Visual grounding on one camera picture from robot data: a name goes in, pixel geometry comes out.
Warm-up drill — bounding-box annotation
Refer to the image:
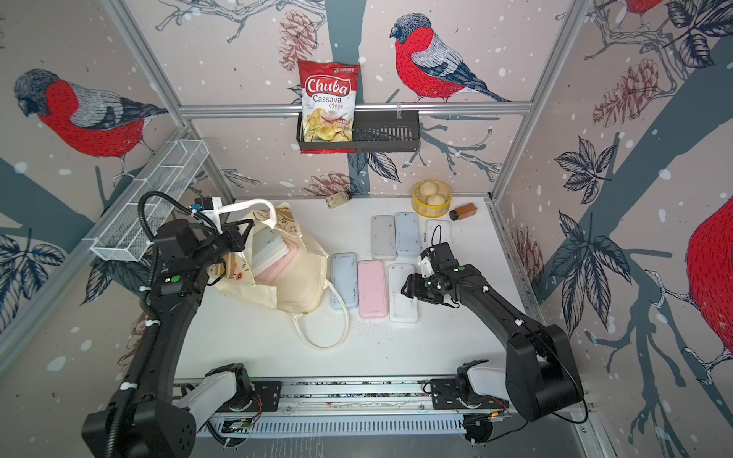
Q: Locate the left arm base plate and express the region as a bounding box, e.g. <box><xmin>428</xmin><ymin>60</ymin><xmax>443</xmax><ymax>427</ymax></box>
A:
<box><xmin>217</xmin><ymin>380</ymin><xmax>283</xmax><ymax>414</ymax></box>

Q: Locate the black wire wall basket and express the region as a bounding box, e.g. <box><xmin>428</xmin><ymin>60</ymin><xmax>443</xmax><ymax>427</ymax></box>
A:
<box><xmin>296</xmin><ymin>111</ymin><xmax>421</xmax><ymax>154</ymax></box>

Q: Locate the grey pencil case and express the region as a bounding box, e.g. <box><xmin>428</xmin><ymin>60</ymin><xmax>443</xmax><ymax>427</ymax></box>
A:
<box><xmin>330</xmin><ymin>253</ymin><xmax>359</xmax><ymax>310</ymax></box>

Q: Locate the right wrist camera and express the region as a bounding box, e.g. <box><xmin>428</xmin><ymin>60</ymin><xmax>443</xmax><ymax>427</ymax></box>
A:
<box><xmin>418</xmin><ymin>257</ymin><xmax>434</xmax><ymax>279</ymax></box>

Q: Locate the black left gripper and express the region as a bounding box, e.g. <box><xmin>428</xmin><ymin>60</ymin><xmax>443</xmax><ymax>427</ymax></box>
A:
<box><xmin>191</xmin><ymin>216</ymin><xmax>253</xmax><ymax>271</ymax></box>

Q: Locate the red Chuba cassava chips bag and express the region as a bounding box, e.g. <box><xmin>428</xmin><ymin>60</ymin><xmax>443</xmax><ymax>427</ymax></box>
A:
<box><xmin>298</xmin><ymin>60</ymin><xmax>360</xmax><ymax>144</ymax></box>

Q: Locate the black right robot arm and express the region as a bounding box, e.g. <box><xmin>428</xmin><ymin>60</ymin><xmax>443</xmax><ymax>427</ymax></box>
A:
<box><xmin>401</xmin><ymin>242</ymin><xmax>584</xmax><ymax>422</ymax></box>

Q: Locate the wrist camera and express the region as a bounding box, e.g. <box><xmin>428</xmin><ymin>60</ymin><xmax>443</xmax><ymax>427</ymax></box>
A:
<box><xmin>418</xmin><ymin>257</ymin><xmax>434</xmax><ymax>279</ymax></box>
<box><xmin>192</xmin><ymin>197</ymin><xmax>223</xmax><ymax>229</ymax></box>

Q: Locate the white pencil case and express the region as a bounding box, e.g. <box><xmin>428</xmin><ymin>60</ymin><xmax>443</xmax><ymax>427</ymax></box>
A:
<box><xmin>250</xmin><ymin>228</ymin><xmax>289</xmax><ymax>277</ymax></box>
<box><xmin>424</xmin><ymin>219</ymin><xmax>452</xmax><ymax>247</ymax></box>
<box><xmin>370</xmin><ymin>216</ymin><xmax>397</xmax><ymax>261</ymax></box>

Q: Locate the small brown bottle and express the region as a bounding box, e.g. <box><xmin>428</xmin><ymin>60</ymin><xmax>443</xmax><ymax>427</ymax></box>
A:
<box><xmin>449</xmin><ymin>202</ymin><xmax>477</xmax><ymax>221</ymax></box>

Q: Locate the light blue pencil case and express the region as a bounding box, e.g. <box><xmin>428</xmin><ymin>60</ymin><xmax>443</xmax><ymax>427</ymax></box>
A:
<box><xmin>394</xmin><ymin>212</ymin><xmax>420</xmax><ymax>257</ymax></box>

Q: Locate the pink pencil case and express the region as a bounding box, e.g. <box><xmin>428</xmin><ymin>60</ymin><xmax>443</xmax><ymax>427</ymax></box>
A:
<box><xmin>357</xmin><ymin>260</ymin><xmax>389</xmax><ymax>319</ymax></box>
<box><xmin>255</xmin><ymin>240</ymin><xmax>299</xmax><ymax>284</ymax></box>

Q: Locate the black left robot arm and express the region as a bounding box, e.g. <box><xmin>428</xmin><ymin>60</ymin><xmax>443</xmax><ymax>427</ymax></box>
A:
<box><xmin>81</xmin><ymin>191</ymin><xmax>255</xmax><ymax>457</ymax></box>

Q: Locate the beige bun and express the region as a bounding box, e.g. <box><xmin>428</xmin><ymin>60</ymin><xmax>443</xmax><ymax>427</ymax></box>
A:
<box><xmin>426</xmin><ymin>194</ymin><xmax>447</xmax><ymax>207</ymax></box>
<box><xmin>418</xmin><ymin>181</ymin><xmax>438</xmax><ymax>198</ymax></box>

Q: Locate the white wire mesh tray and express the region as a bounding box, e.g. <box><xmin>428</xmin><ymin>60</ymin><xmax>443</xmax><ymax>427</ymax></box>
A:
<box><xmin>90</xmin><ymin>138</ymin><xmax>211</xmax><ymax>263</ymax></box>

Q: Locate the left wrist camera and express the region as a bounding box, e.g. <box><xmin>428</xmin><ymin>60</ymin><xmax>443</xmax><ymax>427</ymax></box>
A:
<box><xmin>192</xmin><ymin>197</ymin><xmax>223</xmax><ymax>229</ymax></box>

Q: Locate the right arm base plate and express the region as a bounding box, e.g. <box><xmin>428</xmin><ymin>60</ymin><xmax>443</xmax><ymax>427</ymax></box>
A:
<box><xmin>422</xmin><ymin>379</ymin><xmax>510</xmax><ymax>411</ymax></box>

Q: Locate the cream canvas tote bag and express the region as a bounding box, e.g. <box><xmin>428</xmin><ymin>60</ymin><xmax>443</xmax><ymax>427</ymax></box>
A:
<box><xmin>203</xmin><ymin>198</ymin><xmax>350</xmax><ymax>351</ymax></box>

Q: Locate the small glass jar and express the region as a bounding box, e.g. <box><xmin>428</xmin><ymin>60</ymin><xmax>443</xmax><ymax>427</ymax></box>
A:
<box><xmin>326</xmin><ymin>191</ymin><xmax>351</xmax><ymax>209</ymax></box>

